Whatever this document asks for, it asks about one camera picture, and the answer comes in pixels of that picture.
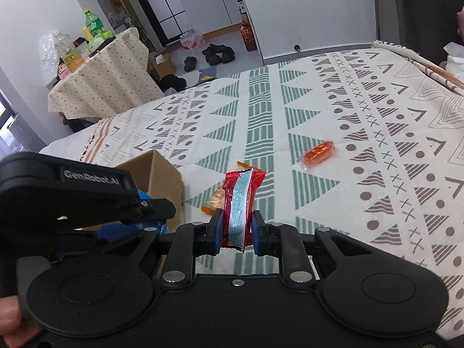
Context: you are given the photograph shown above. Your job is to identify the pink plastic package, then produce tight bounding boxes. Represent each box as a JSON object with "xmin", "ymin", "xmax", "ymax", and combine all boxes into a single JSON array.
[{"xmin": 180, "ymin": 31, "xmax": 206, "ymax": 50}]

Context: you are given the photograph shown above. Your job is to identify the white cabinet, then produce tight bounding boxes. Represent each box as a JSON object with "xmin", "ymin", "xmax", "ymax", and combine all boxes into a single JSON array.
[{"xmin": 175, "ymin": 0, "xmax": 244, "ymax": 37}]

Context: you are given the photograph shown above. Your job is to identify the pair of black shoes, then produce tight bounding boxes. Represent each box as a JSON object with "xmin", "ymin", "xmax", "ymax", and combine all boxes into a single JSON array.
[{"xmin": 202, "ymin": 43, "xmax": 236, "ymax": 66}]

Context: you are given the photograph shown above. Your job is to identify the person's left hand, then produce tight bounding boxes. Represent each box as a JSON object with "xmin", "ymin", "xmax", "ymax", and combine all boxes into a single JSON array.
[{"xmin": 0, "ymin": 295, "xmax": 37, "ymax": 348}]

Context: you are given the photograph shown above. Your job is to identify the white tissue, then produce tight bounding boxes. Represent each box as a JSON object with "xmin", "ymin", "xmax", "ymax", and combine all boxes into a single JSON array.
[{"xmin": 444, "ymin": 41, "xmax": 464, "ymax": 80}]

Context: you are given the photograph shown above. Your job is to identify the red drink bottle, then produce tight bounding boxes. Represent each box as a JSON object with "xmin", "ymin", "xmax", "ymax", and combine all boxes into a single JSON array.
[{"xmin": 240, "ymin": 14, "xmax": 258, "ymax": 52}]

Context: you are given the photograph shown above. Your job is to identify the bottle with yellow liquid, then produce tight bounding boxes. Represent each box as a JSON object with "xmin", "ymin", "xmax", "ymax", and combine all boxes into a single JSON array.
[{"xmin": 60, "ymin": 35, "xmax": 86, "ymax": 73}]

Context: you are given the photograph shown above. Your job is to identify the green soda bottle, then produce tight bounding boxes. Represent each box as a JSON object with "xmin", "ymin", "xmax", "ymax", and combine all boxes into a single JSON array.
[{"xmin": 83, "ymin": 8, "xmax": 106, "ymax": 40}]

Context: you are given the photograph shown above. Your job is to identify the table with dotted cloth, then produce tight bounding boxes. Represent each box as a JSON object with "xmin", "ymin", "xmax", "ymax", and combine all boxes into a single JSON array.
[{"xmin": 47, "ymin": 27, "xmax": 165, "ymax": 120}]

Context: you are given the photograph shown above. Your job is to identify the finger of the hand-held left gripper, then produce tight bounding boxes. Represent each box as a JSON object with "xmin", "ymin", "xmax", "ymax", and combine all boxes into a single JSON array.
[{"xmin": 118, "ymin": 197, "xmax": 177, "ymax": 225}]

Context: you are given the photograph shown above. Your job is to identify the red packet with blue stripe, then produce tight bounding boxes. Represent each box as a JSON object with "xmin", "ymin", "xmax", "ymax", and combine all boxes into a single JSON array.
[{"xmin": 221, "ymin": 168, "xmax": 266, "ymax": 252}]

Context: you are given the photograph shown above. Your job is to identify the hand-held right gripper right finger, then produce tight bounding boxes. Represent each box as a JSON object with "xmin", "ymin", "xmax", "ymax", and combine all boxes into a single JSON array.
[{"xmin": 251, "ymin": 210, "xmax": 358, "ymax": 285}]

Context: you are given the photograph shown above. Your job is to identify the small blue snack packet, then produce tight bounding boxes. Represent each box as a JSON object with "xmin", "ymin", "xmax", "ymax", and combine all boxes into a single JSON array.
[{"xmin": 96, "ymin": 188, "xmax": 169, "ymax": 243}]

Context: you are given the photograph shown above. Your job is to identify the small cardboard box on floor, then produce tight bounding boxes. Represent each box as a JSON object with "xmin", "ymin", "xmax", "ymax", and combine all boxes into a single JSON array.
[{"xmin": 148, "ymin": 52, "xmax": 177, "ymax": 79}]

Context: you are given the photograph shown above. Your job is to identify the orange cracker packet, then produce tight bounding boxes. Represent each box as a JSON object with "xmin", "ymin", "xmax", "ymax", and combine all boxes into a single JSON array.
[{"xmin": 201, "ymin": 188, "xmax": 227, "ymax": 215}]

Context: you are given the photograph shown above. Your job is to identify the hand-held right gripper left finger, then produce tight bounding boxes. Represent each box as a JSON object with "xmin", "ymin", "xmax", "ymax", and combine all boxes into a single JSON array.
[{"xmin": 103, "ymin": 208, "xmax": 224, "ymax": 285}]

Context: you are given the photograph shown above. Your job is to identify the black bag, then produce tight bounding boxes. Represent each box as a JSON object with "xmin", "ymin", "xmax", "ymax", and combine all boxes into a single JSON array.
[{"xmin": 159, "ymin": 74, "xmax": 188, "ymax": 93}]

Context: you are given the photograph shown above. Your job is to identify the clear plastic bag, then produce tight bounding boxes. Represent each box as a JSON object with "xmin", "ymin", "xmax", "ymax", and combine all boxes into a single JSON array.
[{"xmin": 39, "ymin": 31, "xmax": 71, "ymax": 78}]

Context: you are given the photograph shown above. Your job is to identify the orange candy packet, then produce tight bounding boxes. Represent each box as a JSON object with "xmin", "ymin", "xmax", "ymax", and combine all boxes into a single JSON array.
[{"xmin": 300, "ymin": 139, "xmax": 338, "ymax": 169}]

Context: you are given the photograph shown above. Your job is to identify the patterned white blanket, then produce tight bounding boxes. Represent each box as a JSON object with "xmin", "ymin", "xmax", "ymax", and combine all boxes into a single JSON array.
[{"xmin": 38, "ymin": 40, "xmax": 464, "ymax": 348}]

